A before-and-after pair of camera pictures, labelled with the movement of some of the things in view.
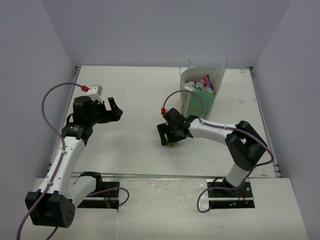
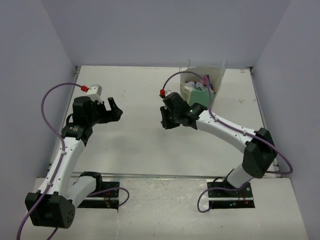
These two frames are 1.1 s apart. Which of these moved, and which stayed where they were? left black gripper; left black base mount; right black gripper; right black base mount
Moved: right black gripper
Stayed: left black base mount; right black base mount; left black gripper
